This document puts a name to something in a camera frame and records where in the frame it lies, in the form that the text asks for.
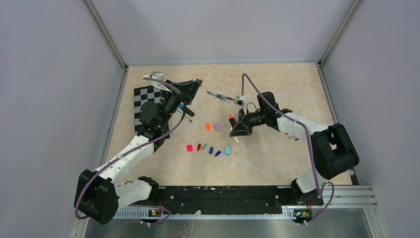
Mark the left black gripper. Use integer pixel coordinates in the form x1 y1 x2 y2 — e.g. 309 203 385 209
158 79 202 127

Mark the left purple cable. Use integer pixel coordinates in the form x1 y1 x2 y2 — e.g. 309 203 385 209
74 76 188 227

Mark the clear teal gel pen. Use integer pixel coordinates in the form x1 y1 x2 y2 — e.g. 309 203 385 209
207 91 235 102

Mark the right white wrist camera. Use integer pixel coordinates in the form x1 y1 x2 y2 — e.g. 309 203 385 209
234 95 247 107

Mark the black orange cap highlighter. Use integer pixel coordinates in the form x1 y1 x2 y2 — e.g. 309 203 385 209
228 114 236 127

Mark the black grey checkerboard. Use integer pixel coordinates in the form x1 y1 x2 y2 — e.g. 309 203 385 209
134 86 172 140

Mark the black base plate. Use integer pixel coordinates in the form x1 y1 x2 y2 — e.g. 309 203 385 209
128 185 324 216

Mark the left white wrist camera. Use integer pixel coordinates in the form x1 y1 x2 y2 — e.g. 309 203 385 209
143 71 170 91

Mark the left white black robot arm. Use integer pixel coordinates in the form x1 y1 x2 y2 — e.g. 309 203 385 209
74 76 203 225

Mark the light blue highlighter cap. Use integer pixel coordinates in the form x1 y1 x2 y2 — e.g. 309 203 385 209
224 146 231 156

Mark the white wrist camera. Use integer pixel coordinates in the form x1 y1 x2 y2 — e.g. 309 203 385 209
143 71 170 91
234 95 247 107

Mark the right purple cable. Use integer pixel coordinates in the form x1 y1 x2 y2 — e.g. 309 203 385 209
241 72 335 225

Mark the lilac highlighter cap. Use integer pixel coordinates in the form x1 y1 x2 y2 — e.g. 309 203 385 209
213 123 220 131

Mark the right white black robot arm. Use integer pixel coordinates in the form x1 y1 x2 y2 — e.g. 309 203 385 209
229 92 360 204

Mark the purple cable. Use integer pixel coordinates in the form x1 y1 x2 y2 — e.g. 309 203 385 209
74 76 188 227
241 72 335 225

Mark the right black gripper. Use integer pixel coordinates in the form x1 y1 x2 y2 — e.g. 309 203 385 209
230 107 267 136

